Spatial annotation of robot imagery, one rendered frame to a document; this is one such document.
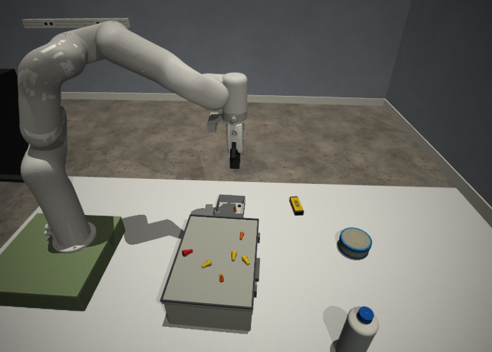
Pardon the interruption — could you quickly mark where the yellow pocket level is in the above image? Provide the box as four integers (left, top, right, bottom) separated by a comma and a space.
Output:
290, 196, 304, 216

